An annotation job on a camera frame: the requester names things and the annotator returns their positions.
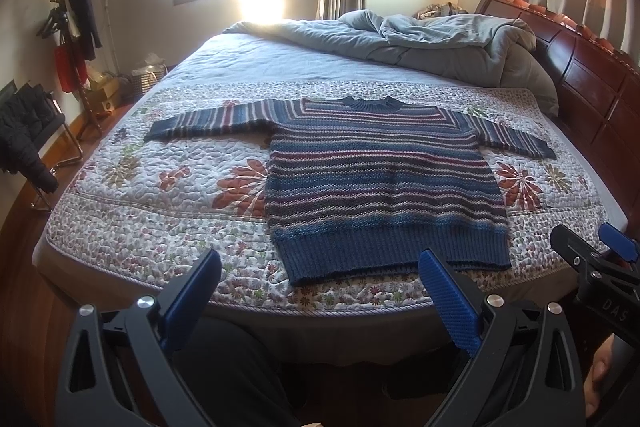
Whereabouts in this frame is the red hanging bag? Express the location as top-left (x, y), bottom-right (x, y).
top-left (54, 43), bottom-right (88, 93)

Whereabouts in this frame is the grey rumpled duvet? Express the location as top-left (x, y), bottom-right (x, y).
top-left (225, 10), bottom-right (560, 116)

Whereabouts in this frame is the black chair with clothes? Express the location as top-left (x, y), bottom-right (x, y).
top-left (1, 80), bottom-right (84, 212)

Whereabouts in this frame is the black hanging garment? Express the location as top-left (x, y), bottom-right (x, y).
top-left (68, 0), bottom-right (102, 62)

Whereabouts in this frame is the patterned pillow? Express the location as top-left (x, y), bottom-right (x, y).
top-left (413, 2), bottom-right (468, 20)

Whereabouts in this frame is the blue striped knit sweater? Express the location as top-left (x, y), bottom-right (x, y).
top-left (146, 98), bottom-right (554, 286)

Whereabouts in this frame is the cardboard box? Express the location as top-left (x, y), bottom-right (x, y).
top-left (85, 77), bottom-right (122, 114)

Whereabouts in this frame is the person's right hand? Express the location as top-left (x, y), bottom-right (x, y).
top-left (584, 334), bottom-right (615, 418)

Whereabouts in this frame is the red wooden headboard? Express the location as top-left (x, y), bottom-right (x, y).
top-left (476, 0), bottom-right (639, 237)

